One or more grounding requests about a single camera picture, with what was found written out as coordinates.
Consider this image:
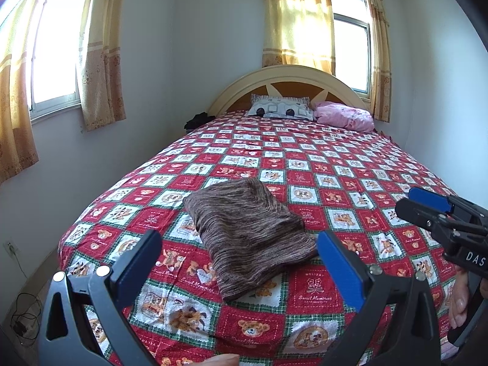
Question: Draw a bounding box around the pink pillow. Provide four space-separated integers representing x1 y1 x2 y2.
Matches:
313 101 374 132

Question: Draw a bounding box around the black cable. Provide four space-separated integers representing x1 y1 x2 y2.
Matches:
11 249 42 338

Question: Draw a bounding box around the dark cloth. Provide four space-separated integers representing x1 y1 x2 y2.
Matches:
185 111 208 130

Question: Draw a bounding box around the person's left hand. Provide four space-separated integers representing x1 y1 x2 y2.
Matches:
198 354 241 366

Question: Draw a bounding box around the person's right hand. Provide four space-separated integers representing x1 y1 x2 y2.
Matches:
449 267 473 329

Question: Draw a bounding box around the brown knitted sweater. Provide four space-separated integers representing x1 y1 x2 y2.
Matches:
183 177 319 301

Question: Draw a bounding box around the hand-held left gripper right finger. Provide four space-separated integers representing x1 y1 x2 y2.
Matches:
317 231 443 366

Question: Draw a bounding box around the cream wooden headboard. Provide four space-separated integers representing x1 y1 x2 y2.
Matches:
209 66 372 117

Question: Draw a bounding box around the large side window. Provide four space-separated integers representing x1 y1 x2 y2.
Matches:
30 0 88 124

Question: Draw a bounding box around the red checked printed blanket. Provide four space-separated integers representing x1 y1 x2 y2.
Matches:
57 109 464 366

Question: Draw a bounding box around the pink cloth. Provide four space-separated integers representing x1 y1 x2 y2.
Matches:
440 337 464 363

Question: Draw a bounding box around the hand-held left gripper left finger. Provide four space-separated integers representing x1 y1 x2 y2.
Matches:
38 230 164 366

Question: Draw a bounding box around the grey patterned pillow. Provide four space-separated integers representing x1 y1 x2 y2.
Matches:
246 93 314 120

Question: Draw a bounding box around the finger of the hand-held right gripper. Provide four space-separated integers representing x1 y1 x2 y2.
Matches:
408 187 481 222
395 198 454 237

